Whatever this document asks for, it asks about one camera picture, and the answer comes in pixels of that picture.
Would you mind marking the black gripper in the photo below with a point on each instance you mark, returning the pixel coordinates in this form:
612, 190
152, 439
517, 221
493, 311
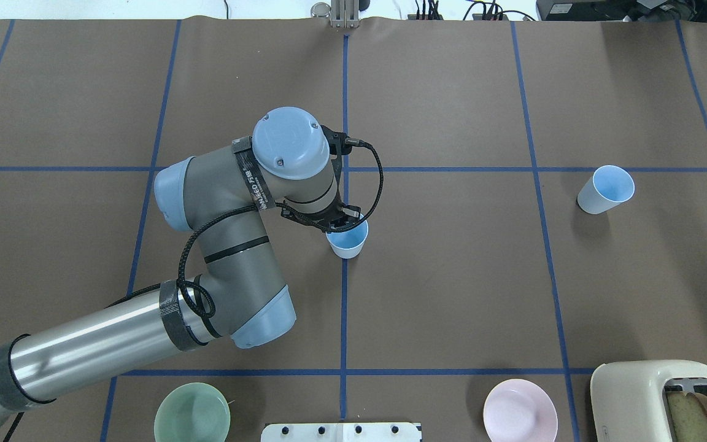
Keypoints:
348, 214

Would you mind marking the light blue cup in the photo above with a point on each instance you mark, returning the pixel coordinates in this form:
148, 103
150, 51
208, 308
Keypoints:
350, 243
608, 187

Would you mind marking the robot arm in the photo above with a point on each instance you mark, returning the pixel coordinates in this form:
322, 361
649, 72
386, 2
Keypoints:
228, 280

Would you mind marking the green bowl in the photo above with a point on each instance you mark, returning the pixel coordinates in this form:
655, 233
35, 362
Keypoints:
193, 412

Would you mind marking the pink bowl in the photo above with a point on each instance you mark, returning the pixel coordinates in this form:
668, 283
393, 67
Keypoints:
519, 410

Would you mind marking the black electronics box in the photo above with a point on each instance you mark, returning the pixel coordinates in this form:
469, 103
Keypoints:
643, 11

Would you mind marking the cream toaster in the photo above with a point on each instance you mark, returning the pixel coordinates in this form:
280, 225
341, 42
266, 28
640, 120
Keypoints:
629, 398

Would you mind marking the bread slice in toaster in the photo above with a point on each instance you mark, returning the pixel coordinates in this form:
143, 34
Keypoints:
688, 415

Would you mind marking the aluminium frame post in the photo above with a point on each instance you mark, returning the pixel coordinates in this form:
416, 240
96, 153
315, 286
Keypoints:
344, 14

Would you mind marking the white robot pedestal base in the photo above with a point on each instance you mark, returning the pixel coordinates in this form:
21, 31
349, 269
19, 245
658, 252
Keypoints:
343, 431

